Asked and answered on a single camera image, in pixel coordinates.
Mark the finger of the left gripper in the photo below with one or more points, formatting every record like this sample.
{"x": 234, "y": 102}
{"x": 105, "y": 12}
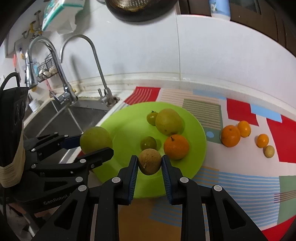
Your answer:
{"x": 39, "y": 148}
{"x": 80, "y": 165}

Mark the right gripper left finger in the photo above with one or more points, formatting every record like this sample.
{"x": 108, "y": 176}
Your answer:
{"x": 94, "y": 210}

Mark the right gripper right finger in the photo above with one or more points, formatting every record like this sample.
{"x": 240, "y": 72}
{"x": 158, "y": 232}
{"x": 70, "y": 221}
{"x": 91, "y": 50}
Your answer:
{"x": 207, "y": 212}

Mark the large green apple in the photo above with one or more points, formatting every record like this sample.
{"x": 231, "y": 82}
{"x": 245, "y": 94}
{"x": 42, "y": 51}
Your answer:
{"x": 95, "y": 138}

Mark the brown kiwi fruit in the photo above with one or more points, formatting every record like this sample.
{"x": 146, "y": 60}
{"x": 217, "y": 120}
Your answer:
{"x": 269, "y": 151}
{"x": 149, "y": 161}

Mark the small dark green fruit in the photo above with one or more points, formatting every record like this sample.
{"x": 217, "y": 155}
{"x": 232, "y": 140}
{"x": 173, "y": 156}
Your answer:
{"x": 148, "y": 143}

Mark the small green persimmon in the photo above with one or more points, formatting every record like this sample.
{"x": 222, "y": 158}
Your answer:
{"x": 151, "y": 118}

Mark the yellow-green pear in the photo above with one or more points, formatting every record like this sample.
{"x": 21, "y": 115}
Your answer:
{"x": 168, "y": 122}

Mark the large orange with stem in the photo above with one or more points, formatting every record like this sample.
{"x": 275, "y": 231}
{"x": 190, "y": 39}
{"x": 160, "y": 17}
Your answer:
{"x": 176, "y": 147}

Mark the large steel kitchen faucet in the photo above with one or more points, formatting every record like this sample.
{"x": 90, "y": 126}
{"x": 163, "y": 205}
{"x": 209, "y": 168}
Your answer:
{"x": 31, "y": 77}

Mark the stainless steel sink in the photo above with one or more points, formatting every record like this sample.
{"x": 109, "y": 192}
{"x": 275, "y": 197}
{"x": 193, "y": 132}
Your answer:
{"x": 66, "y": 119}

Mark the colourful patterned table mat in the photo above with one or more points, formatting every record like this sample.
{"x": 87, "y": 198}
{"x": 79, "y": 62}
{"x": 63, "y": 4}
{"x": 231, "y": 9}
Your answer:
{"x": 214, "y": 140}

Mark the small orange round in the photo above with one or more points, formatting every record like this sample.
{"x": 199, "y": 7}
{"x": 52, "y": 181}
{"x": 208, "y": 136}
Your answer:
{"x": 262, "y": 140}

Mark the small orange oval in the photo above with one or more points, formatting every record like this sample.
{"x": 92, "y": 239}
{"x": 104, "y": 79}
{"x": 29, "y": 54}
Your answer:
{"x": 244, "y": 128}

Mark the tissue pack green white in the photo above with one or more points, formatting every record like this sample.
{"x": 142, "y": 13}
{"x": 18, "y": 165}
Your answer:
{"x": 59, "y": 16}

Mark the wire sponge basket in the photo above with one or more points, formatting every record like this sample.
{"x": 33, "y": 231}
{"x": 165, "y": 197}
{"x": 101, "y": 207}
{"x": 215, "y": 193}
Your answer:
{"x": 46, "y": 69}

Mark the dark wooden window frame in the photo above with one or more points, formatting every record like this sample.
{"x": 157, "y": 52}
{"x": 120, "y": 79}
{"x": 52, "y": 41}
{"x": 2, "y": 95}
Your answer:
{"x": 267, "y": 17}

